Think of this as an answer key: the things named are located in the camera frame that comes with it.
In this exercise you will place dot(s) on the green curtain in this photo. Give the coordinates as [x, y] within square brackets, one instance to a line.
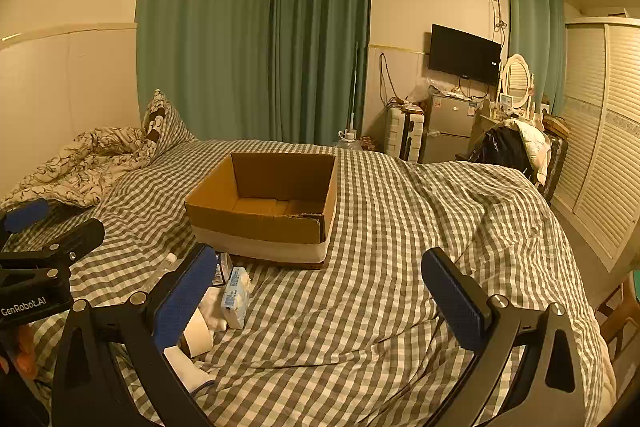
[322, 37]
[200, 27]

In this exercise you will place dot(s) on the wooden chair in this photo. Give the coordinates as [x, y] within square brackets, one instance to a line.
[617, 317]

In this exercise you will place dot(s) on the small printed packet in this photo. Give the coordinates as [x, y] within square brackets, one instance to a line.
[222, 271]

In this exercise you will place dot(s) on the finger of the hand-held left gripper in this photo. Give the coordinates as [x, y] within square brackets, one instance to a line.
[75, 238]
[25, 214]

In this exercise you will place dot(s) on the clear plastic bottle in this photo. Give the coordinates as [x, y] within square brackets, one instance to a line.
[167, 266]

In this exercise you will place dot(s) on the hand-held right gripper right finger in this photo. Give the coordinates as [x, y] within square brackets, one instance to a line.
[460, 307]

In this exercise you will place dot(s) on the pale jacket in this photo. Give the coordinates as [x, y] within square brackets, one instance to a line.
[535, 142]

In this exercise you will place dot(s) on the dark suitcase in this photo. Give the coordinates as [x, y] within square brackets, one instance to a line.
[555, 167]

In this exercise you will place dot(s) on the white cloth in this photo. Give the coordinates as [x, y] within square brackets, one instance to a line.
[186, 368]
[212, 307]

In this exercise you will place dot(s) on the checked pillow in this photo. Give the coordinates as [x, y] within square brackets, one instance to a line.
[175, 127]

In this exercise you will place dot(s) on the light teal curtain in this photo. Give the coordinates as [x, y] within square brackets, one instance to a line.
[532, 37]

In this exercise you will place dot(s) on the cardboard box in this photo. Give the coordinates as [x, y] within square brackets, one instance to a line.
[260, 227]

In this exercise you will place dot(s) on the white suitcase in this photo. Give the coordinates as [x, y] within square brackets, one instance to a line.
[405, 134]

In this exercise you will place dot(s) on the silver small fridge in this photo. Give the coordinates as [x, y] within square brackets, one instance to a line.
[447, 127]

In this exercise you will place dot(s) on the floral quilt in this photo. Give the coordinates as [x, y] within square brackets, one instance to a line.
[75, 157]

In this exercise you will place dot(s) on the white louvred wardrobe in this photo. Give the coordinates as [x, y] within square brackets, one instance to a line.
[600, 127]

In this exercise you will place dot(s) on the plastic bag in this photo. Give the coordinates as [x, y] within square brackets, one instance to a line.
[419, 92]

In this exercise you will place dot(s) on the white oval mirror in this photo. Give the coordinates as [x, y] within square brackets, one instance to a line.
[516, 79]

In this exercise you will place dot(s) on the clear water jug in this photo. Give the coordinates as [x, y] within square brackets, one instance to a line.
[347, 142]

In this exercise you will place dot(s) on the mop pole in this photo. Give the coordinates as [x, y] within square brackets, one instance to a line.
[354, 87]

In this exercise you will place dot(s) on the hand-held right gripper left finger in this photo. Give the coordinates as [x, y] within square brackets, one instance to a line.
[179, 307]

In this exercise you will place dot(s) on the black wall television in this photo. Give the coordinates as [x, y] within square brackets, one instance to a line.
[462, 53]

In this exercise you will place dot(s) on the person's left hand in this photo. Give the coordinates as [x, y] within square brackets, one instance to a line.
[22, 354]

